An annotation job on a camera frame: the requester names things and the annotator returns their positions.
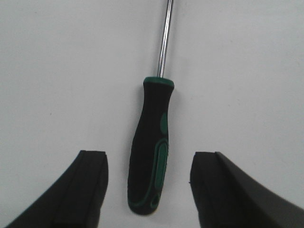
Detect green black screwdriver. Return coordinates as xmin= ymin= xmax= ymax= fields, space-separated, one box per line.
xmin=127 ymin=0 xmax=174 ymax=215

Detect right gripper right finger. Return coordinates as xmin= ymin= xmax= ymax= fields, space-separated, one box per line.
xmin=190 ymin=152 xmax=304 ymax=228

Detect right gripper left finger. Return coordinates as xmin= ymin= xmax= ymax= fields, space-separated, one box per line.
xmin=8 ymin=151 xmax=108 ymax=228

